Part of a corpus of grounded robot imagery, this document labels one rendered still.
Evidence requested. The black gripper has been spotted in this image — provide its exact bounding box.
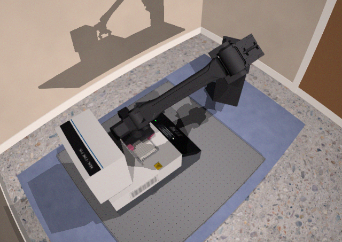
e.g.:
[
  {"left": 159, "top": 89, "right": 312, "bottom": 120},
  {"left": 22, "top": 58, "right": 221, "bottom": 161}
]
[{"left": 121, "top": 127, "right": 155, "bottom": 150}]

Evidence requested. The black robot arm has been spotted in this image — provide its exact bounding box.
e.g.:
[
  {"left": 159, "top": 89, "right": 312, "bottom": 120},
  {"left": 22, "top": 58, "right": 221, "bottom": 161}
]
[{"left": 110, "top": 34, "right": 265, "bottom": 140}]

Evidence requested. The black and white benchtop lab instrument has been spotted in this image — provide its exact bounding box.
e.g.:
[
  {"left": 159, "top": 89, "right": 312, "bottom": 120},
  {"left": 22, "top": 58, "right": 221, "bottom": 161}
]
[{"left": 55, "top": 109, "right": 201, "bottom": 216}]

